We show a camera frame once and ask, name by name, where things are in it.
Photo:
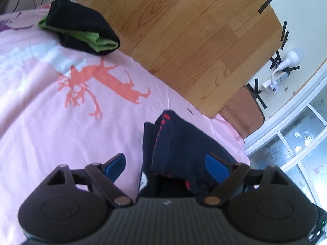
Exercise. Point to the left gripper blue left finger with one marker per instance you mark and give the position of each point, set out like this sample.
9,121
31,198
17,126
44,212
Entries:
112,169

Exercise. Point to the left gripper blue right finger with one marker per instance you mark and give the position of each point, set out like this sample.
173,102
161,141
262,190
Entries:
221,169

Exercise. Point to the navy reindeer pattern sweater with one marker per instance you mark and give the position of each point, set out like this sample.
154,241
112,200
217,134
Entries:
174,152

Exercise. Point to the brown headboard cushion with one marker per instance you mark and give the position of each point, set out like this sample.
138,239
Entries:
243,113

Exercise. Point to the pink deer print bedsheet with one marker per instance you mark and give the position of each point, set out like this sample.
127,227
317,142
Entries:
62,106

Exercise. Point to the white power strip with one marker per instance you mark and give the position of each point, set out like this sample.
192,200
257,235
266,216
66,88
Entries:
273,84

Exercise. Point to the white plug lamp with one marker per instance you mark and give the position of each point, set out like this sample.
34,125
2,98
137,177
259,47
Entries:
291,58

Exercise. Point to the folded black green sweater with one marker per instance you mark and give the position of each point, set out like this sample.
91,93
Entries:
81,28

